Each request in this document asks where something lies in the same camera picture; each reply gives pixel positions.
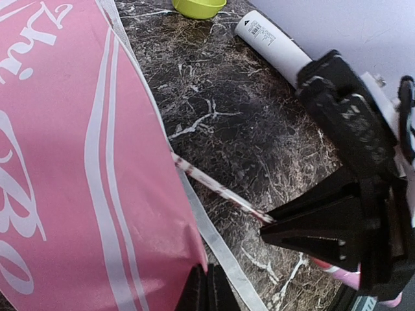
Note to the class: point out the white shuttlecock tube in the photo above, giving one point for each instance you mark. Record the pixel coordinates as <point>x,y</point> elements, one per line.
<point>280,51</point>

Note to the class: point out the green plastic bowl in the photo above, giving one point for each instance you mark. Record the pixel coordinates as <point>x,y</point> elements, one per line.
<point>198,9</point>

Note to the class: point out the pink racket bag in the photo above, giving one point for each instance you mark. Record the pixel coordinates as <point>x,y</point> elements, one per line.
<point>95,215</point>

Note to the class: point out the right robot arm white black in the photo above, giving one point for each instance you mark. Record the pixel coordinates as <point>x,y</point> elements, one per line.
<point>372,135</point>

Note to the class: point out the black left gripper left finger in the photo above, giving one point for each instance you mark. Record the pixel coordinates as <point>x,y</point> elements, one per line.
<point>194,296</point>

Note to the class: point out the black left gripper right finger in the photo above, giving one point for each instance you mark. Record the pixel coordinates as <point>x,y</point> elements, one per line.
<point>219,293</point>

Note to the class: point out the pink racket top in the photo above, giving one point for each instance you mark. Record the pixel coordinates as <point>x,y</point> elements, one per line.
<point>214,240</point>

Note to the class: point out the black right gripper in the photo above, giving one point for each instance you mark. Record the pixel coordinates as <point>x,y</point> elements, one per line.
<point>325,223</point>

